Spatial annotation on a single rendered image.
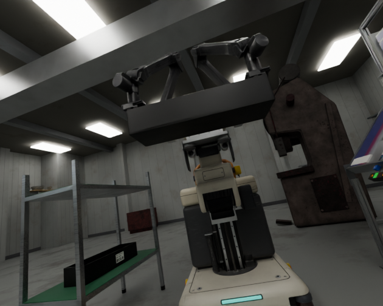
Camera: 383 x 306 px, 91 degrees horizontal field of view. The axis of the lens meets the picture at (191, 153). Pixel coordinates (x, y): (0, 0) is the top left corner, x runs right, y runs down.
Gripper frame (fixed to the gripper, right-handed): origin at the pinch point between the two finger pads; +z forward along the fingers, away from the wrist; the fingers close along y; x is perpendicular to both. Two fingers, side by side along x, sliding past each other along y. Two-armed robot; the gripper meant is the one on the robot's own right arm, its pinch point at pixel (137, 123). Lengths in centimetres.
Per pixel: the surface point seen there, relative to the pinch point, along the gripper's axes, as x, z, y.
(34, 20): 126, -286, -198
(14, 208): 555, -67, -739
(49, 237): 644, 61, -677
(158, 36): 127, -186, -6
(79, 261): 27, 58, -51
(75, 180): 26, 13, -52
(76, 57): 136, -202, -136
